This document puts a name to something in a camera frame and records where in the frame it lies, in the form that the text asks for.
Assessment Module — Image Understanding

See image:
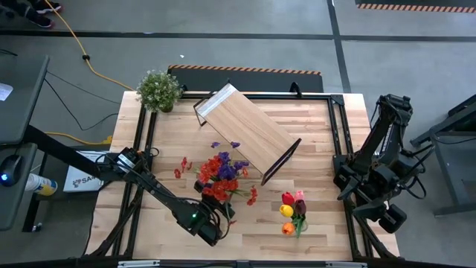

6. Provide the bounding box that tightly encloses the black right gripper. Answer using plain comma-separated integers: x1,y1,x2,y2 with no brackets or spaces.
336,165,409,235

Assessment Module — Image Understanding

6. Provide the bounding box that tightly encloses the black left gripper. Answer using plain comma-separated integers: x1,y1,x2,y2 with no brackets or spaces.
193,179,237,239

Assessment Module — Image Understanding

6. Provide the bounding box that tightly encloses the small red flower bunch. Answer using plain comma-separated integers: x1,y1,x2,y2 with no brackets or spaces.
202,179,260,228

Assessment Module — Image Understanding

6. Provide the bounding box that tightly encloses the dark maroon artificial tulip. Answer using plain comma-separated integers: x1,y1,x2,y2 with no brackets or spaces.
294,200,308,228

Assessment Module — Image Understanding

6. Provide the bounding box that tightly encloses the red artificial tulip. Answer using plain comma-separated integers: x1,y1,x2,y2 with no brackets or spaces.
281,191,297,224

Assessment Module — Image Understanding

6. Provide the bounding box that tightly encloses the yellow artificial tulip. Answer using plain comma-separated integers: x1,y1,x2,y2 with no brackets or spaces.
279,204,297,228

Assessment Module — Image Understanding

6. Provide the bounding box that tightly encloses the orange artificial tulip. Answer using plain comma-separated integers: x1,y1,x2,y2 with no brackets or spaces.
281,222,303,239

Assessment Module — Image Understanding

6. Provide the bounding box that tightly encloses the potted green plant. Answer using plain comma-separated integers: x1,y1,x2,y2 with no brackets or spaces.
135,69,184,114

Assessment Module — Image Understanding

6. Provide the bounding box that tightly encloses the dark grey metal cart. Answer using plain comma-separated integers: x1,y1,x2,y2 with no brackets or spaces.
410,95,476,217

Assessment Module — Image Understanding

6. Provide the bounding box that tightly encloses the black mat with hazard stripe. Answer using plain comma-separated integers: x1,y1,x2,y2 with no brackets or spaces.
355,0,476,14
167,64,324,94

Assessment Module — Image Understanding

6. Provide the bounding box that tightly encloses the white printed box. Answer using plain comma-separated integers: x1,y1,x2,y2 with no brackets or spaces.
62,150,109,194

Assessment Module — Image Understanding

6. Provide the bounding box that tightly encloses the white and yellow bottle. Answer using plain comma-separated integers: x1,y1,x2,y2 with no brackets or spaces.
25,173,59,197

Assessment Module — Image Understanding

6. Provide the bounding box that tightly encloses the black computer mouse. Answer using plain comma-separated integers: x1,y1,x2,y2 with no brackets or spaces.
0,154,23,187

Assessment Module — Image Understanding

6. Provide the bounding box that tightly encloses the grey office desk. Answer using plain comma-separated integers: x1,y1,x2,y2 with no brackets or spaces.
0,54,51,232

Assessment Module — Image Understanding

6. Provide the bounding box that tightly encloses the white paper sheet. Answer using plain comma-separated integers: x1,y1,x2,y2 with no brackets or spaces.
0,83,14,102

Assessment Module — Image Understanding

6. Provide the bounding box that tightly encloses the person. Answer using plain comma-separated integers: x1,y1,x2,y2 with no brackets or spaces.
0,0,63,30

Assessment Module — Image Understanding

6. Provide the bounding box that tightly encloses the wooden shelf black metal frame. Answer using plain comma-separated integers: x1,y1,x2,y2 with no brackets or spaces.
193,83,302,186

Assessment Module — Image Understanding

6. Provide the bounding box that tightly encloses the thin black floor cable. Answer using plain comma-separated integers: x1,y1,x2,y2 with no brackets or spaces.
43,70,120,132

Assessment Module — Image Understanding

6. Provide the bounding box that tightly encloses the yellow extension cable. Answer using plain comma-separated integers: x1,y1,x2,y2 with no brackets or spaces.
44,0,135,146

